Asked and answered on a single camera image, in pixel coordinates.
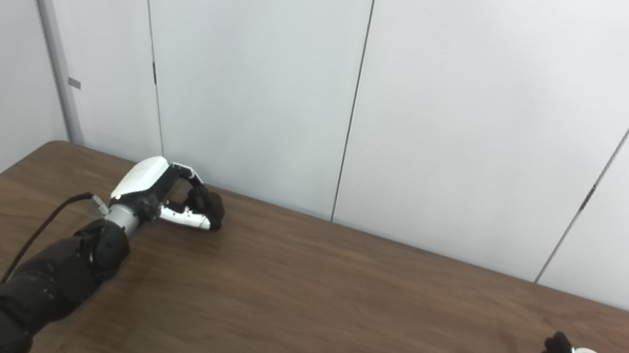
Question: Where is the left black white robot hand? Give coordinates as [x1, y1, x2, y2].
[107, 148, 234, 235]

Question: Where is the round black plastic part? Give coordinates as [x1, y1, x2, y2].
[182, 182, 230, 227]

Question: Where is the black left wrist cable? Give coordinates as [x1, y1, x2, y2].
[0, 180, 113, 302]

